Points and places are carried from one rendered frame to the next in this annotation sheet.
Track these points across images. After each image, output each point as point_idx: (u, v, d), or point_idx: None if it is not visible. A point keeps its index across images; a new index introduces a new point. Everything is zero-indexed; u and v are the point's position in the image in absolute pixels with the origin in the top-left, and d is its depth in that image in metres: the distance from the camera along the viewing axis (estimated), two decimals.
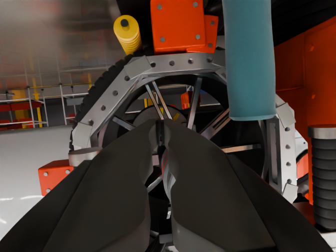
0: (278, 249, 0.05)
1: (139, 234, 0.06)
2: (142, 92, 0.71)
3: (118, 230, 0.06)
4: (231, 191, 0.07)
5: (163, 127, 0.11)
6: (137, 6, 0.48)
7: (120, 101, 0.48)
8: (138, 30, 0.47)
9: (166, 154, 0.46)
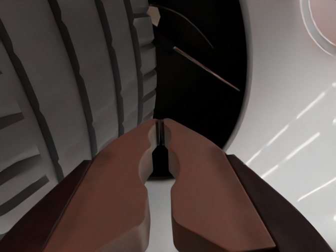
0: (278, 249, 0.05)
1: (139, 234, 0.06)
2: None
3: (118, 230, 0.06)
4: (231, 191, 0.07)
5: (163, 127, 0.11)
6: None
7: None
8: None
9: None
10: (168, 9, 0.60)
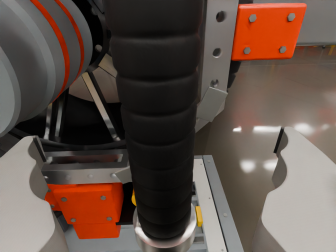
0: None
1: (55, 245, 0.06)
2: None
3: None
4: None
5: (282, 134, 0.10)
6: (134, 209, 0.50)
7: None
8: (132, 198, 0.45)
9: (75, 77, 0.27)
10: None
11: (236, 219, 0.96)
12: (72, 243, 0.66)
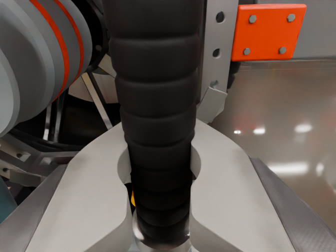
0: None
1: (122, 232, 0.06)
2: None
3: (99, 231, 0.06)
4: (253, 195, 0.07)
5: None
6: (134, 210, 0.49)
7: None
8: (131, 199, 0.45)
9: (74, 78, 0.27)
10: None
11: None
12: None
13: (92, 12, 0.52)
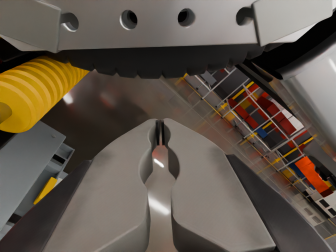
0: (278, 249, 0.05)
1: (139, 234, 0.06)
2: None
3: (118, 230, 0.06)
4: (231, 191, 0.07)
5: (163, 127, 0.11)
6: None
7: None
8: None
9: None
10: None
11: None
12: None
13: None
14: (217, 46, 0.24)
